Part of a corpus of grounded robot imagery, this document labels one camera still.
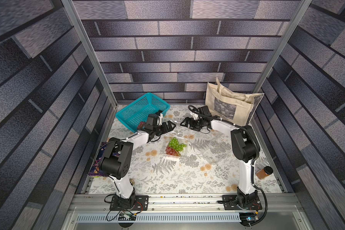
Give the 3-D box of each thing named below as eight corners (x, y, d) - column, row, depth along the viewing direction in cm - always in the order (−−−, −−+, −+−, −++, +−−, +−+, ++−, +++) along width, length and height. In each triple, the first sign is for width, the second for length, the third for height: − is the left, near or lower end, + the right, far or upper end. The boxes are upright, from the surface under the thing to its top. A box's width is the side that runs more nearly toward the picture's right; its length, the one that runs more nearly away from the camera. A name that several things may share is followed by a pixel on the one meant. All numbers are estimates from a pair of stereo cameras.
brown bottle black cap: (257, 179, 84) (266, 173, 75) (254, 172, 86) (263, 166, 78) (264, 179, 84) (274, 173, 75) (261, 172, 86) (271, 166, 78)
